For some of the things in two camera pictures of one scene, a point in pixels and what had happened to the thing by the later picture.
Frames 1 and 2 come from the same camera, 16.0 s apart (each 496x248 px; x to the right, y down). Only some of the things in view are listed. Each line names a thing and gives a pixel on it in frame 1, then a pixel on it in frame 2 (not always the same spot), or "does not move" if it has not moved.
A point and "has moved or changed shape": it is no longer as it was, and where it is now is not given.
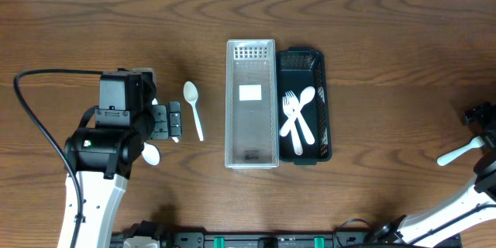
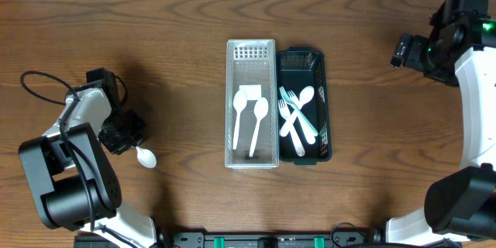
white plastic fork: x=288 y=111 -> x=305 y=123
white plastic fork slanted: x=293 y=101 -> x=285 y=112
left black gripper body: x=161 y=121 -> x=124 y=138
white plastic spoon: x=175 y=139 -> x=240 y=99
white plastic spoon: x=308 y=94 does not move
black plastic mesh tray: x=297 y=68 does not move
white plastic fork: x=476 y=142 -> x=287 y=98
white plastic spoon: x=191 y=92 -> x=260 y=109
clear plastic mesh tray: x=251 y=104 does not move
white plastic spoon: x=150 y=154 has moved or changed shape
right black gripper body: x=490 y=116 -> x=427 y=56
